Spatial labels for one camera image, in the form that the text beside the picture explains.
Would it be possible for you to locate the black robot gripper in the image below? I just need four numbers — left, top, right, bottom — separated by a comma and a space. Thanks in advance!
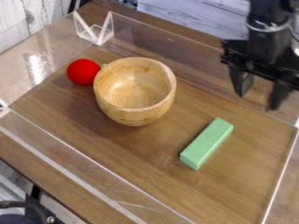
220, 25, 299, 110

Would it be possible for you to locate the green rectangular block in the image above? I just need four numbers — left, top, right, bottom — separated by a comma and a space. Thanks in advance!
180, 117, 234, 171

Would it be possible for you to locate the brown wooden bowl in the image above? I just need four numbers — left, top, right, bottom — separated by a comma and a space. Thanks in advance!
93, 57, 176, 126

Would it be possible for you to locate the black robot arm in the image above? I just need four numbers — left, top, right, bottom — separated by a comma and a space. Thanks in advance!
220, 0, 299, 110

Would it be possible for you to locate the red toy tomato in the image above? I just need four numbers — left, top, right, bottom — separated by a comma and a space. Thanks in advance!
67, 59, 107, 86

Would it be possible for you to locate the black table clamp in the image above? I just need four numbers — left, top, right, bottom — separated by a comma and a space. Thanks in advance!
0, 185, 67, 224

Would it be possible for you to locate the clear acrylic tray wall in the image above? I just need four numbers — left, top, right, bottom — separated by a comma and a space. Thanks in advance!
0, 9, 299, 224

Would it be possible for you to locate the clear acrylic corner bracket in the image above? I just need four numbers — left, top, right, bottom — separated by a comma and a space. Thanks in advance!
72, 11, 115, 46

